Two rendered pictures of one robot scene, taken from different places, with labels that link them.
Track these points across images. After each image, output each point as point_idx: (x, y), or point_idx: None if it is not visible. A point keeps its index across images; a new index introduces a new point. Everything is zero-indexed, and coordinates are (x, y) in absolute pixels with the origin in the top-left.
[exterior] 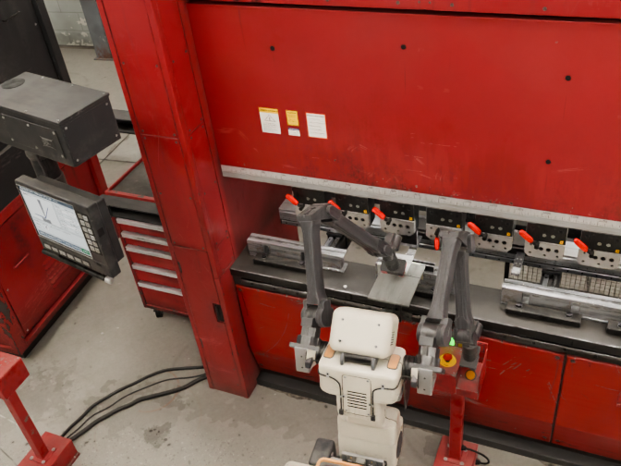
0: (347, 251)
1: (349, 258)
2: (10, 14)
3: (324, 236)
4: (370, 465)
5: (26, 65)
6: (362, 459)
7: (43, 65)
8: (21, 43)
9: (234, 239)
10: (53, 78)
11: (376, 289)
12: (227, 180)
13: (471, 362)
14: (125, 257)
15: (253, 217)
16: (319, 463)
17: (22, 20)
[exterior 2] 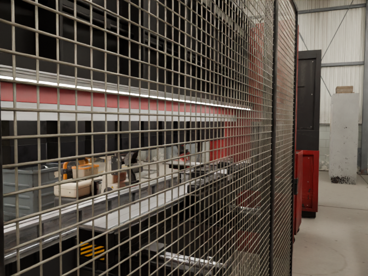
0: (349, 275)
1: (340, 275)
2: (299, 85)
3: (362, 268)
4: (98, 182)
5: (297, 107)
6: (102, 181)
7: (307, 111)
8: (299, 98)
9: (226, 155)
10: (310, 118)
11: (177, 161)
12: (231, 125)
13: (128, 182)
14: (306, 220)
15: (246, 158)
16: (97, 165)
17: (305, 90)
